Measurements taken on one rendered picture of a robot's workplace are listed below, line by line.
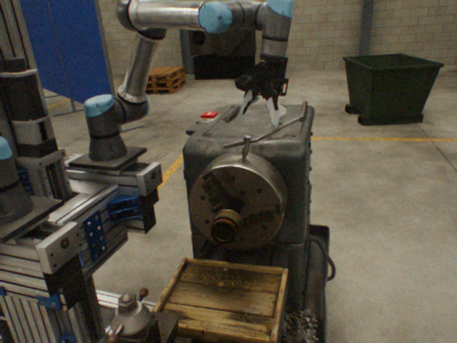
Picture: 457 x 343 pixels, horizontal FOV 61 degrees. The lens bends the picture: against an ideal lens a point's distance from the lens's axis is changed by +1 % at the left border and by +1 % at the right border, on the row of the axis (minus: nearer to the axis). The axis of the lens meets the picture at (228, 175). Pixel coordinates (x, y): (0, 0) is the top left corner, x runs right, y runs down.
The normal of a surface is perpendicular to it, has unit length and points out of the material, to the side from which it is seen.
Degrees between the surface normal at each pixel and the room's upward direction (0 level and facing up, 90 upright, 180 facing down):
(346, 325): 0
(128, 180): 90
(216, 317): 0
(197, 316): 0
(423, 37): 90
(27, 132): 90
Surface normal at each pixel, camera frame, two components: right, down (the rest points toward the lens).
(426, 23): -0.21, 0.40
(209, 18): -0.59, 0.36
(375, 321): -0.06, -0.91
